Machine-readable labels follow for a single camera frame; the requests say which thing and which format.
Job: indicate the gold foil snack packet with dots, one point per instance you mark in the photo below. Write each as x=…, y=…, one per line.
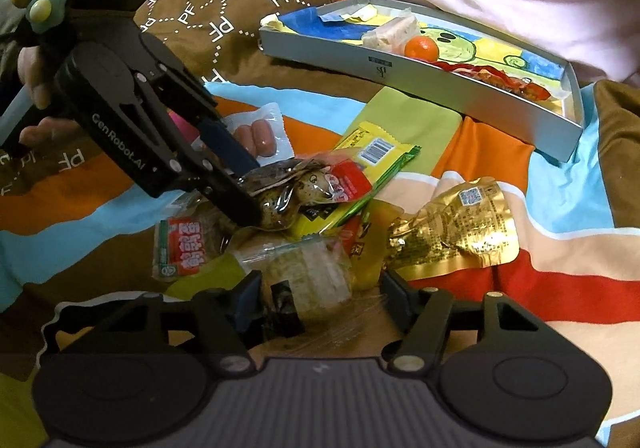
x=465, y=223

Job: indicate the red snack packet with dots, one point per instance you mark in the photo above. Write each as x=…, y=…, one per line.
x=530, y=90

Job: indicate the orange mandarin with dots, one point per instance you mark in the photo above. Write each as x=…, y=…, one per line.
x=421, y=49

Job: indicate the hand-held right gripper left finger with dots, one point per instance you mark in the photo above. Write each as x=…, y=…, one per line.
x=247, y=303

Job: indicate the rice cracker bar packet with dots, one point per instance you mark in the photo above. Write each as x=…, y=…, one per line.
x=387, y=35

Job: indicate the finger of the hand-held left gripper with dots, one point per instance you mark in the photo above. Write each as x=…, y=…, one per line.
x=225, y=138
x=235, y=203

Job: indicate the sausage packet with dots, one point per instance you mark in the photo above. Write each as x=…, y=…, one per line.
x=260, y=135

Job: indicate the grey tray with cartoon drawing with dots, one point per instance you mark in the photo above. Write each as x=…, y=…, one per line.
x=325, y=50

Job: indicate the clear cake packet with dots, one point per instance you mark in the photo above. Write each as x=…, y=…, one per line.
x=305, y=278

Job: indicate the red label clear packet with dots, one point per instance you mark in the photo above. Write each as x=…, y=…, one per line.
x=185, y=243

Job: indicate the colourful cartoon bedsheet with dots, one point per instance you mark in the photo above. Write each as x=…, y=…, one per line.
x=550, y=278

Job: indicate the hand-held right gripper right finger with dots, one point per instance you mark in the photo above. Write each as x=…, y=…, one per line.
x=397, y=295

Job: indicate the yellow packet black label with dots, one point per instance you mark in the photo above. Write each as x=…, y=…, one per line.
x=372, y=253

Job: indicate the yellow green snack packet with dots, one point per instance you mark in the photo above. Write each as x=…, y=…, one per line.
x=380, y=148

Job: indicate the clear quail egg packet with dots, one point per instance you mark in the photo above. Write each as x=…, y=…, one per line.
x=300, y=188

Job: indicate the person's left hand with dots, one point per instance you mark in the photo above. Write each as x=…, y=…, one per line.
x=35, y=78

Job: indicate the green flower charm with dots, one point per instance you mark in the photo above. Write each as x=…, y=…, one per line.
x=47, y=8

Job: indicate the brown patterned blanket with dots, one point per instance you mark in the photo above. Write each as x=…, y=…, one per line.
x=210, y=3

